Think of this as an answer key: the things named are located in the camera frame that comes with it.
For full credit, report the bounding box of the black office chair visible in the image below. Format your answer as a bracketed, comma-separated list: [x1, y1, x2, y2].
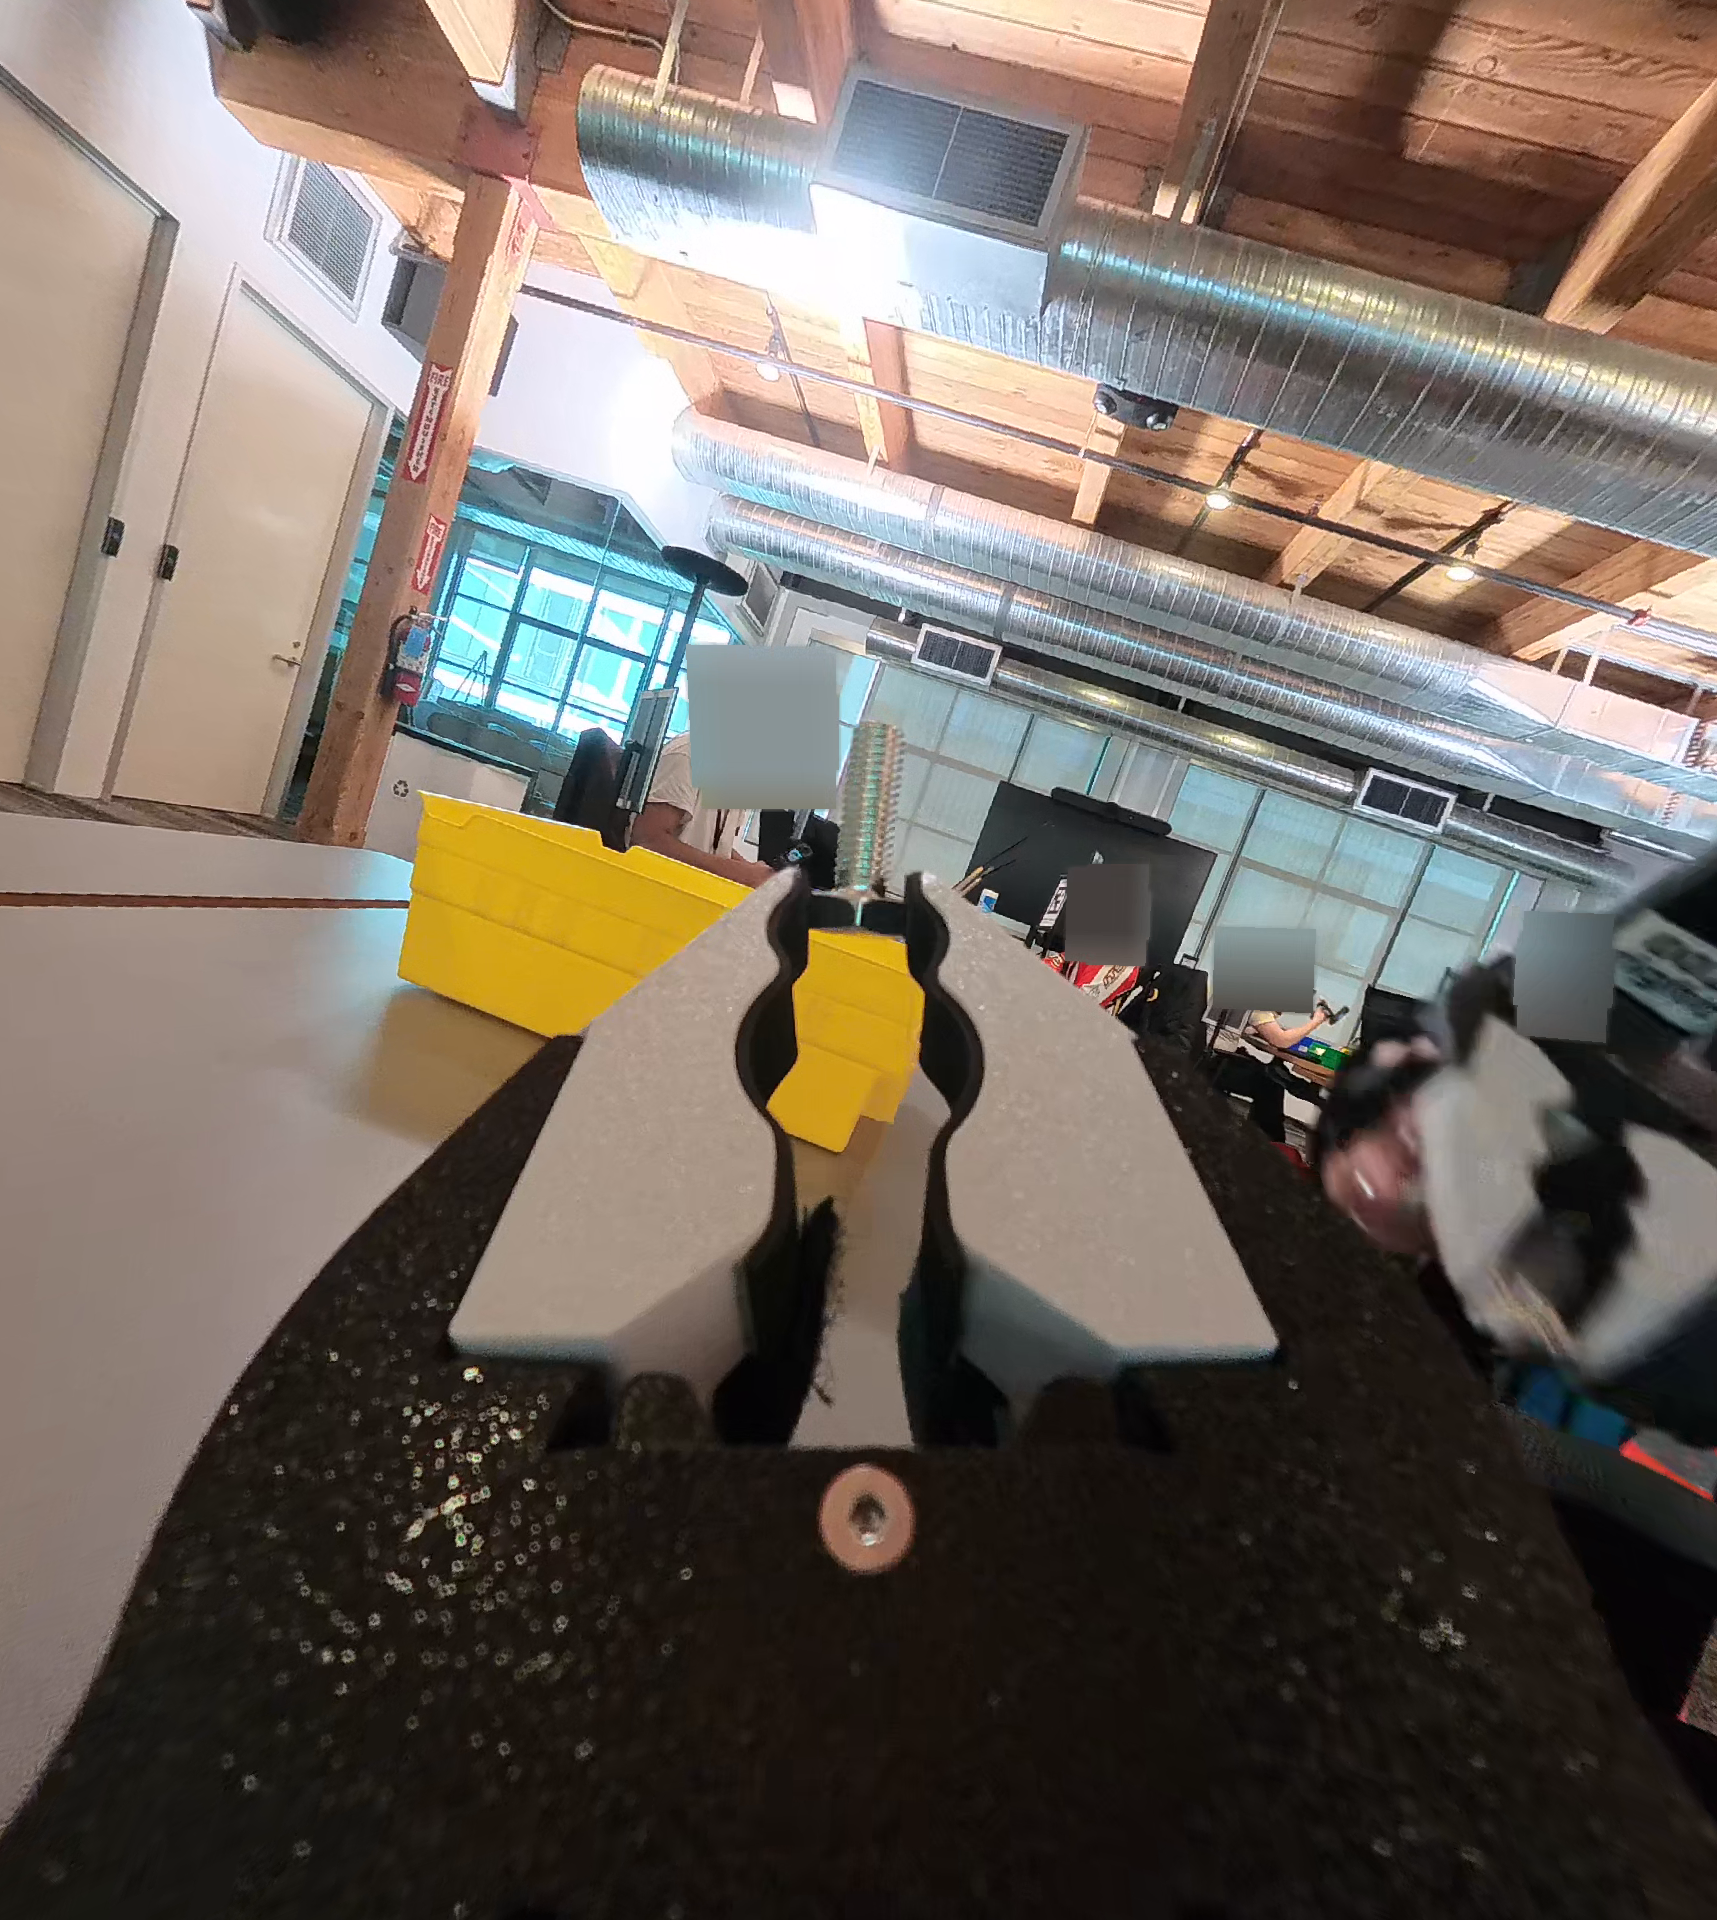
[552, 726, 632, 867]

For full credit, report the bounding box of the black round-top floor lamp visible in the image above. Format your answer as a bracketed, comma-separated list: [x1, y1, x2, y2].
[661, 542, 746, 751]

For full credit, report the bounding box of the yellow plastic bin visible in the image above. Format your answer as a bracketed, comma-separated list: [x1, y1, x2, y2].
[396, 792, 926, 1153]

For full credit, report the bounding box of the wooden post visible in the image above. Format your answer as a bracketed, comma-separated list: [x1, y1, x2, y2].
[294, 171, 539, 852]

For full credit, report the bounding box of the large silver spiral duct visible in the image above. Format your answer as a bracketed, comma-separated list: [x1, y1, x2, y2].
[577, 65, 1717, 589]

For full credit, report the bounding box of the white door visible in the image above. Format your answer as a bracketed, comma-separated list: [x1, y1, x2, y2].
[108, 269, 393, 822]
[0, 13, 179, 792]

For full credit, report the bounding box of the white recycling bin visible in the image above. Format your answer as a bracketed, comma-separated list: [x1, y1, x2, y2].
[367, 723, 539, 865]

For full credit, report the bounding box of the computer monitor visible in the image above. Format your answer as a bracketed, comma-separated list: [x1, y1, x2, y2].
[620, 684, 687, 819]

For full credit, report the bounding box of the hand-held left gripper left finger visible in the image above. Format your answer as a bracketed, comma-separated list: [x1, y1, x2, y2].
[449, 865, 843, 1445]

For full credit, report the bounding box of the steel bolt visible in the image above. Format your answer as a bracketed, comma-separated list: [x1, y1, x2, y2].
[813, 719, 923, 936]

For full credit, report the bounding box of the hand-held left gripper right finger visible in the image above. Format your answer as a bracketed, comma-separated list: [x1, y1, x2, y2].
[900, 871, 1282, 1445]

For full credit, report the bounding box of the person's right hand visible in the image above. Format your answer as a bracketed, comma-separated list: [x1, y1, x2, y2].
[1321, 1050, 1445, 1259]

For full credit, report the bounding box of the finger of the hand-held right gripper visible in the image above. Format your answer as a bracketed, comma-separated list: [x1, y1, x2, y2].
[1405, 1020, 1588, 1308]
[1571, 1145, 1717, 1381]

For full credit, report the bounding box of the white wall vent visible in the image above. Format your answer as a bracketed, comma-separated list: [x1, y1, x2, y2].
[266, 151, 385, 318]

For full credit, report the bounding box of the large black screen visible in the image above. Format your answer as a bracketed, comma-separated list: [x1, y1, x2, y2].
[967, 780, 1221, 969]

